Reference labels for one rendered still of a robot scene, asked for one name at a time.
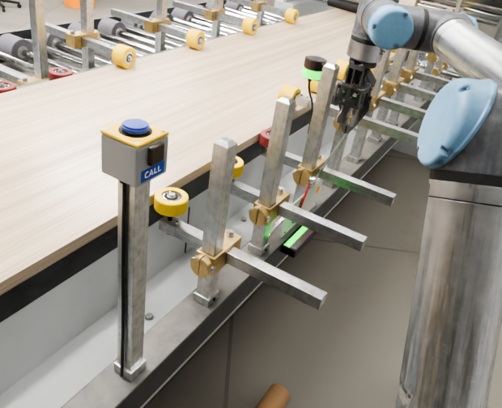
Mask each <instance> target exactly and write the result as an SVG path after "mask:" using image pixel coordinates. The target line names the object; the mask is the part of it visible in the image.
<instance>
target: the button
mask: <svg viewBox="0 0 502 408"><path fill-rule="evenodd" d="M121 129H122V130H123V131H124V132H126V133H127V134H132V135H141V134H145V133H147V132H148V131H149V130H150V125H149V124H148V123H147V122H146V121H144V120H142V119H137V118H131V119H127V120H124V121H123V122H122V123H121Z"/></svg>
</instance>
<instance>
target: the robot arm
mask: <svg viewBox="0 0 502 408"><path fill-rule="evenodd" d="M398 3H399V0H359V6H358V10H357V13H356V17H355V22H354V26H353V29H352V33H351V38H350V41H349V45H348V48H347V56H348V57H349V66H348V69H347V75H346V78H345V79H344V80H342V81H340V82H339V83H338V85H337V88H336V92H335V95H334V102H335V101H336V100H337V103H338V106H339V115H338V116H337V119H336V122H337V123H340V126H341V129H342V132H343V133H344V134H348V133H349V132H351V131H352V130H353V129H354V128H355V127H356V126H357V125H358V123H359V122H360V121H361V120H362V119H363V117H364V116H365V115H366V113H367V112H368V110H369V109H370V107H371V103H372V96H371V90H372V87H374V86H375V83H376V81H377V80H376V78H375V77H374V75H373V73H372V71H371V70H370V69H374V68H376V65H377V63H378V62H381V59H382V56H383V53H386V50H394V49H399V48H402V49H412V50H418V51H423V52H428V53H434V54H435V55H436V56H437V57H438V58H440V59H441V60H443V61H445V62H446V63H447V64H448V65H449V66H450V67H451V68H452V69H454V70H455V71H456V72H457V73H458V74H459V75H460V76H461V77H462V79H455V80H453V81H452V82H450V83H448V84H446V85H445V86H444V87H443V88H442V89H441V90H440V91H439V92H438V93H437V95H436V96H435V98H434V99H433V101H432V102H431V104H430V105H429V107H428V110H427V111H426V114H425V116H424V118H423V122H422V125H421V127H420V131H419V137H418V143H417V149H418V150H419V151H418V158H419V161H420V163H421V164H422V165H424V166H425V167H427V168H430V169H431V171H430V177H429V184H430V190H429V195H428V205H427V210H426V215H425V221H424V226H423V236H422V241H421V246H420V252H419V261H418V267H417V272H416V277H415V287H414V292H413V298H412V303H411V313H410V318H409V323H408V329H407V334H406V344H405V349H404V354H403V360H402V369H401V374H400V379H399V385H398V395H397V400H396V405H395V408H487V402H488V398H489V393H490V388H491V379H492V374H493V369H494V364H495V360H496V351H497V347H498V341H499V336H500V328H501V323H502V44H501V43H500V42H498V41H496V40H494V39H493V38H491V37H490V36H488V35H487V34H485V33H484V32H481V31H480V30H479V29H478V24H477V22H476V19H475V18H474V17H472V16H470V15H467V14H464V13H452V12H447V11H437V10H432V9H427V8H422V7H416V6H406V5H401V4H398ZM337 91H338V94H337ZM336 95H337V96H336ZM352 108H353V110H352V113H353V115H352V118H351V119H350V124H349V125H348V124H347V121H348V119H349V112H350V110H351V109H352Z"/></svg>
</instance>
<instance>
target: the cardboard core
mask: <svg viewBox="0 0 502 408"><path fill-rule="evenodd" d="M289 400H290V394H289V392H288V391H287V390H286V389H285V388H284V387H283V386H282V385H279V384H272V385H271V386H270V388H269V389H268V390H267V392H266V394H265V395H264V396H263V398H262V399H261V401H260V402H259V403H258V404H257V406H256V407H255V408H284V407H285V405H286V404H287V403H288V401H289Z"/></svg>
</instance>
